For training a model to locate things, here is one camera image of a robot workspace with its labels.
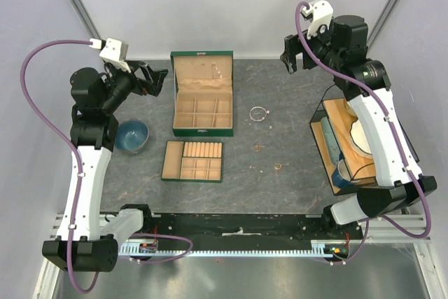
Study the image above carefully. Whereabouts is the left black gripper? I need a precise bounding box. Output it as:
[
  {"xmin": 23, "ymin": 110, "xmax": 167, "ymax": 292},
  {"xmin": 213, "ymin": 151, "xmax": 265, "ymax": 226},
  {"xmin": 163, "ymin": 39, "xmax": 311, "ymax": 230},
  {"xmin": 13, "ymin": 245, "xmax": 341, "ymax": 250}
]
[{"xmin": 100, "ymin": 60, "xmax": 167, "ymax": 113}]

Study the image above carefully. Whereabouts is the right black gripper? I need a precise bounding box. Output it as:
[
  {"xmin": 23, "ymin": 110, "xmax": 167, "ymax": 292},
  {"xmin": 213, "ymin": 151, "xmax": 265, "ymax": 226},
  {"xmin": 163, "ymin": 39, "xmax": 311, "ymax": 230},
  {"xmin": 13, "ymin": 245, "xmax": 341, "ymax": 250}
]
[{"xmin": 280, "ymin": 18, "xmax": 344, "ymax": 74}]

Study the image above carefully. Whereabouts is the silver bangle bracelet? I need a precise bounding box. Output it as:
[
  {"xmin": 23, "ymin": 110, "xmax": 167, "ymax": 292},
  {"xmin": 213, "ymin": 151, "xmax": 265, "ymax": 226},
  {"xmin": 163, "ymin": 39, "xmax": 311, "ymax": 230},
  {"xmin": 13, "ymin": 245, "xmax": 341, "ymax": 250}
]
[{"xmin": 248, "ymin": 106, "xmax": 270, "ymax": 123}]

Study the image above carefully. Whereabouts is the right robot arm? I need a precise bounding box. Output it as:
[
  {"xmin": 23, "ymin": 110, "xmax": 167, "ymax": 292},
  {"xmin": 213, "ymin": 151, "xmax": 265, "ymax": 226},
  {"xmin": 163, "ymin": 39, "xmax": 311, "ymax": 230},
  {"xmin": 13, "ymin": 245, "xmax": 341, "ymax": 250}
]
[{"xmin": 281, "ymin": 15, "xmax": 437, "ymax": 239}]

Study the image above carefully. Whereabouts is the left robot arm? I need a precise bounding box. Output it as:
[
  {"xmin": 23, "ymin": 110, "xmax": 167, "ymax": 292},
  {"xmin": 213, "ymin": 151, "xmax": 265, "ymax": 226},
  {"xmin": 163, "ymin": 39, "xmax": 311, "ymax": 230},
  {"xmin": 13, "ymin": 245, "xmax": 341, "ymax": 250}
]
[{"xmin": 42, "ymin": 61, "xmax": 168, "ymax": 272}]

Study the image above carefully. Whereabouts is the green jewelry box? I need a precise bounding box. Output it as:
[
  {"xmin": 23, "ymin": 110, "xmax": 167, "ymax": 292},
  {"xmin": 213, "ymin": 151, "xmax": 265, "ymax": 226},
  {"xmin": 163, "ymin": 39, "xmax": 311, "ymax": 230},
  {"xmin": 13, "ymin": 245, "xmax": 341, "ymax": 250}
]
[{"xmin": 170, "ymin": 50, "xmax": 234, "ymax": 137}]

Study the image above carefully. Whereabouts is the blue ceramic bowl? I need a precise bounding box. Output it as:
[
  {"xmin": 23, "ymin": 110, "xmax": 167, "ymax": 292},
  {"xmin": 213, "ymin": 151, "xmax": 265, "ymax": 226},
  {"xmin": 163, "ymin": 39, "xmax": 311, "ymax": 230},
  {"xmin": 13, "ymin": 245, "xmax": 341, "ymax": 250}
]
[{"xmin": 115, "ymin": 120, "xmax": 150, "ymax": 154}]

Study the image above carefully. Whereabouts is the white scalloped bowl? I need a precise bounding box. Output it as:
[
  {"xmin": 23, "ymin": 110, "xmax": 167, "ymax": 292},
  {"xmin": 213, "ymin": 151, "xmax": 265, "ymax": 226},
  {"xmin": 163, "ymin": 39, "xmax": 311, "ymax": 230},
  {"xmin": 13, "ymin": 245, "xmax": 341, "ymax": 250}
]
[{"xmin": 349, "ymin": 119, "xmax": 373, "ymax": 160}]

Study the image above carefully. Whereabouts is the blue mug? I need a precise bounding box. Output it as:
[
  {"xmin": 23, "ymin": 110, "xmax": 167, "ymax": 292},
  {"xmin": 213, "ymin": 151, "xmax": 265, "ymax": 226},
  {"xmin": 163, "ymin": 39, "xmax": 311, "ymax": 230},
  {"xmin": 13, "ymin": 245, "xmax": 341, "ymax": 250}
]
[{"xmin": 331, "ymin": 160, "xmax": 360, "ymax": 188}]

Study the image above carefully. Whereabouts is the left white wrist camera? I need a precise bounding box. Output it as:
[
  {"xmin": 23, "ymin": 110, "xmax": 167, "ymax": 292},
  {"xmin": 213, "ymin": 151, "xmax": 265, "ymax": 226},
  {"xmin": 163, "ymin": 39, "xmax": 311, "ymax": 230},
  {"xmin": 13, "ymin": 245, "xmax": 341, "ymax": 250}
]
[{"xmin": 99, "ymin": 38, "xmax": 131, "ymax": 73}]

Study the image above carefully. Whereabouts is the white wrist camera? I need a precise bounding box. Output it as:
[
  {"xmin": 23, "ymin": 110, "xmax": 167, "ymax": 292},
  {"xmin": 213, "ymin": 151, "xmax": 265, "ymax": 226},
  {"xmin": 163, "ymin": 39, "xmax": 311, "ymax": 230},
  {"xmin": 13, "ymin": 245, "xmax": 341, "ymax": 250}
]
[
  {"xmin": 99, "ymin": 38, "xmax": 131, "ymax": 73},
  {"xmin": 300, "ymin": 0, "xmax": 333, "ymax": 40}
]

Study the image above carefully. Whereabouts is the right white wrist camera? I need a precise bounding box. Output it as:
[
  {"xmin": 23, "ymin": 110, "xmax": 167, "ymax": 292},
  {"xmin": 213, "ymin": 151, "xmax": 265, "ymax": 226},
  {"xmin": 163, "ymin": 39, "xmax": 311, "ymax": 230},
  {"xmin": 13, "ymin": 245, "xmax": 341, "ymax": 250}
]
[{"xmin": 300, "ymin": 0, "xmax": 333, "ymax": 40}]

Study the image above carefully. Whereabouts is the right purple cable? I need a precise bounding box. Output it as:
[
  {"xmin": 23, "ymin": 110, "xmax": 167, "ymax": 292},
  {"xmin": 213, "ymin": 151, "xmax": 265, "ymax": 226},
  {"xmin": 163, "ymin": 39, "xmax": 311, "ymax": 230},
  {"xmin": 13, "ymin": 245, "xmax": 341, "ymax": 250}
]
[{"xmin": 295, "ymin": 1, "xmax": 432, "ymax": 239}]

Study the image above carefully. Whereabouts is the purple cable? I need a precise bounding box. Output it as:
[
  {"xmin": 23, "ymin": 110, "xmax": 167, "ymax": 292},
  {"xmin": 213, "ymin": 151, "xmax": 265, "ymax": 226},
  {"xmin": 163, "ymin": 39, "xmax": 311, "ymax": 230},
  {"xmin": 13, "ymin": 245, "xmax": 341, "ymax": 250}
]
[
  {"xmin": 20, "ymin": 39, "xmax": 101, "ymax": 295},
  {"xmin": 295, "ymin": 1, "xmax": 432, "ymax": 239}
]

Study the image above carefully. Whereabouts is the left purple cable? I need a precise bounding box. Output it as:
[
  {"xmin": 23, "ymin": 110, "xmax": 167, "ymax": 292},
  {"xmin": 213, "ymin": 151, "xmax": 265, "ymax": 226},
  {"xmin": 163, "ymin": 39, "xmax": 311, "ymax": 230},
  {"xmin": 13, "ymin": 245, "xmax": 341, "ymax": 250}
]
[{"xmin": 20, "ymin": 39, "xmax": 101, "ymax": 295}]

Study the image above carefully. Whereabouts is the slotted cable duct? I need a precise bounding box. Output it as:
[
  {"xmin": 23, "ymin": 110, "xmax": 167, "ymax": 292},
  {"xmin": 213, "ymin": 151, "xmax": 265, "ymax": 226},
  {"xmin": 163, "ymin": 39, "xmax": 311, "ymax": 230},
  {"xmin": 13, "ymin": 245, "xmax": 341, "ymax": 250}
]
[{"xmin": 119, "ymin": 236, "xmax": 349, "ymax": 258}]

